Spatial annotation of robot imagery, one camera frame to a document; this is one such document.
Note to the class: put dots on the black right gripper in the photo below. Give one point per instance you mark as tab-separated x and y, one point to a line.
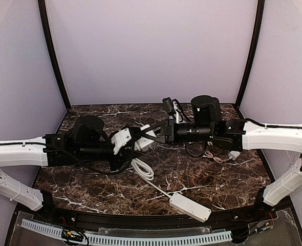
169	131

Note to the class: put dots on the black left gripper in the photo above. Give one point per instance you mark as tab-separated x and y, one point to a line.
130	147

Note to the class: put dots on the white cube socket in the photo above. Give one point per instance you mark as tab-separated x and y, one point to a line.
144	144

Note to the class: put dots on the white plug with cable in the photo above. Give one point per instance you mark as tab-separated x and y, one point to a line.
146	173

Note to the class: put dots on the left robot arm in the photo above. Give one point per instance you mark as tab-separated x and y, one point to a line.
92	148

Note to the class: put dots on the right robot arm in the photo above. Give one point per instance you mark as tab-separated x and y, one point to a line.
238	135

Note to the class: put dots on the small white charger adapter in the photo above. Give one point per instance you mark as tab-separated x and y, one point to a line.
233	155

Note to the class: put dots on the white power strip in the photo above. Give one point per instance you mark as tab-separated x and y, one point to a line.
189	207

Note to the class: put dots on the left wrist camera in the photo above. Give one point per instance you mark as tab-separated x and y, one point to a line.
88	128

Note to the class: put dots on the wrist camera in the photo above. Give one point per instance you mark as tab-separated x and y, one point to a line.
206	109
88	128

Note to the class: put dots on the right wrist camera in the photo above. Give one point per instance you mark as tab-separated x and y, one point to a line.
206	109

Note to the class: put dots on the black front table rail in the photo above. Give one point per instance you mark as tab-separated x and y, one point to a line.
92	221

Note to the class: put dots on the white slotted cable duct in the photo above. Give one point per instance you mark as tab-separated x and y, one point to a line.
106	236

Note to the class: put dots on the left black frame post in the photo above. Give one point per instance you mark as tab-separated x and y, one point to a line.
42	5

